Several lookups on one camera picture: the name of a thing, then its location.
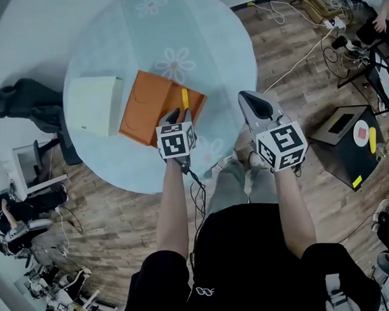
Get person's black shirt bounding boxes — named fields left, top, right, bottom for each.
left=115, top=198, right=383, bottom=311

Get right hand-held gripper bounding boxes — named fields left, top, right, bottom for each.
left=237, top=88, right=309, bottom=175

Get light blue flowered tablecloth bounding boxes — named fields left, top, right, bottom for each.
left=0, top=0, right=263, bottom=201

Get person's grey trousers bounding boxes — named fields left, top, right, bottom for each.
left=203, top=156, right=280, bottom=216

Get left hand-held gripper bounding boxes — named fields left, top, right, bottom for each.
left=155, top=107, right=199, bottom=175

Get orange box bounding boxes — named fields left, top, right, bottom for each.
left=116, top=68, right=210, bottom=149

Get white side table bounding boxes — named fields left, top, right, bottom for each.
left=11, top=143, right=70, bottom=201

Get yellow oblong object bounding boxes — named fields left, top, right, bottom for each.
left=368, top=127, right=378, bottom=154

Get white box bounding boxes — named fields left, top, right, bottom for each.
left=64, top=75, right=126, bottom=140

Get person's shoe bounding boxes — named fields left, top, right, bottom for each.
left=370, top=198, right=389, bottom=233
left=247, top=148, right=263, bottom=170

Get white disc with red square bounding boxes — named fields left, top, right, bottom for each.
left=353, top=119, right=371, bottom=147

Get white power strip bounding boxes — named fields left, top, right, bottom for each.
left=323, top=16, right=347, bottom=31

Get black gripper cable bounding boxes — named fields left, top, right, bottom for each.
left=181, top=163, right=209, bottom=245

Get white floor cable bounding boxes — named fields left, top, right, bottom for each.
left=258, top=0, right=339, bottom=94

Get black office chair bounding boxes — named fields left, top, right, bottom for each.
left=0, top=75, right=85, bottom=170

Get person's left forearm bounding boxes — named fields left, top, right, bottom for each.
left=153, top=156, right=199, bottom=261

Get person's right forearm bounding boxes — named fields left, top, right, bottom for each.
left=272, top=165, right=318, bottom=261

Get black floor cabinet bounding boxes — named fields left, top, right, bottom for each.
left=308, top=104, right=388, bottom=194

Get black metal stand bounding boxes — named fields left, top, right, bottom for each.
left=336, top=44, right=389, bottom=117

